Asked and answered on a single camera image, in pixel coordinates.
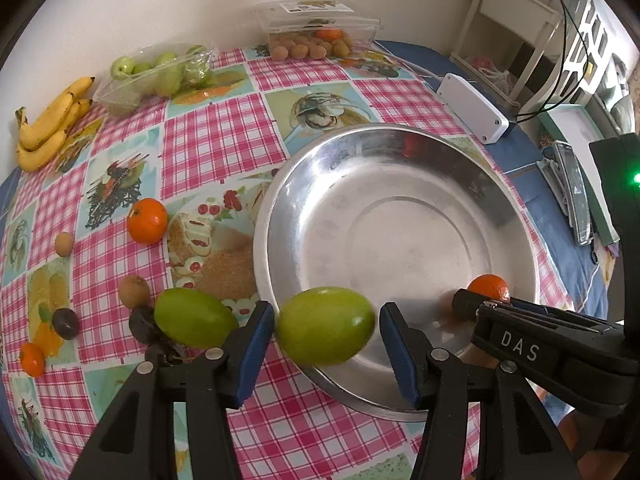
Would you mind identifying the yellow banana bunch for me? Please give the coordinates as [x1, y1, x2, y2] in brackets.
[14, 76, 97, 173]

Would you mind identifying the round metal bowl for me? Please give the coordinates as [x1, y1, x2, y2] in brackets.
[252, 122, 543, 413]

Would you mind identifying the pile of boxed brown longans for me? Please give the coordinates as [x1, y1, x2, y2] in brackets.
[270, 32, 351, 61]

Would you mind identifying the clear plastic tray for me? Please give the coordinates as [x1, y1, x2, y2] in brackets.
[92, 42, 218, 117]

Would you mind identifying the white plastic device box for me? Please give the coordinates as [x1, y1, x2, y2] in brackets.
[436, 73, 510, 143]

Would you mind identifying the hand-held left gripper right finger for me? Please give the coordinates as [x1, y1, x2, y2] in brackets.
[379, 302, 583, 480]

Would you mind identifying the large tangerine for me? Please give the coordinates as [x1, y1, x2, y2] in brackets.
[126, 198, 169, 246]

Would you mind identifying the blue cloth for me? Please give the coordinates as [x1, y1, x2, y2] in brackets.
[0, 40, 623, 321]

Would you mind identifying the black cable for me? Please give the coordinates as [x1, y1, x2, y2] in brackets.
[515, 0, 593, 123]

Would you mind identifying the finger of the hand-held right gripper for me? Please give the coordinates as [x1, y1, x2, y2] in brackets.
[452, 289, 503, 322]
[507, 296, 626, 333]

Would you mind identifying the green jujube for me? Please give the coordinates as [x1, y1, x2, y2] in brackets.
[153, 287, 240, 349]
[275, 286, 377, 367]

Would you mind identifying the white shelf unit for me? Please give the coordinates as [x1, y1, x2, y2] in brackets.
[450, 0, 566, 111]

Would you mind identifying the clear plastic lidded box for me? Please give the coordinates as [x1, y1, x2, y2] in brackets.
[257, 0, 383, 61]

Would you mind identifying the dark plum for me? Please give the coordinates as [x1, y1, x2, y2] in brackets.
[52, 308, 81, 339]
[129, 306, 163, 345]

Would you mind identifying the stack of grey packets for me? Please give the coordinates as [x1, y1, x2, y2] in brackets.
[537, 140, 596, 246]

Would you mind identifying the pile of packed green jujubes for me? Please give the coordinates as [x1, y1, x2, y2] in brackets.
[110, 45, 213, 98]

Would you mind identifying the pink checked printed tablecloth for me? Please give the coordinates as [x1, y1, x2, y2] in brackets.
[0, 45, 576, 480]

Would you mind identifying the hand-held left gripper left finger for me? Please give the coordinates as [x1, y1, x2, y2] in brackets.
[70, 301, 275, 480]

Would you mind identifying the small tangerine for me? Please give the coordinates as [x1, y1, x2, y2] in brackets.
[19, 342, 47, 378]
[466, 274, 512, 306]

